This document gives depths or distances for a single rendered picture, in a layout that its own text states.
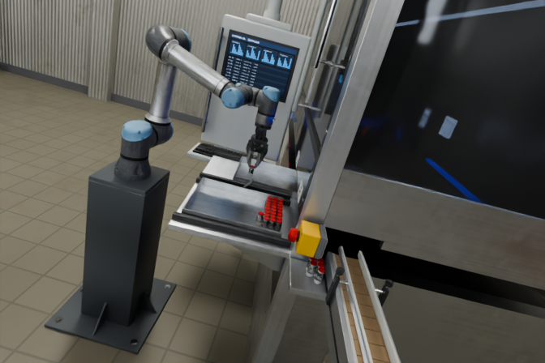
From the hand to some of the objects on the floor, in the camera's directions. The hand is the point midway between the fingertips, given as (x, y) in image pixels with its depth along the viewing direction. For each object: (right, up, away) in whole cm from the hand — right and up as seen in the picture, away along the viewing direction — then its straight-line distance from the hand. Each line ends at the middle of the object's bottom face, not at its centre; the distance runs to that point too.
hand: (252, 164), depth 144 cm
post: (-4, -108, -9) cm, 108 cm away
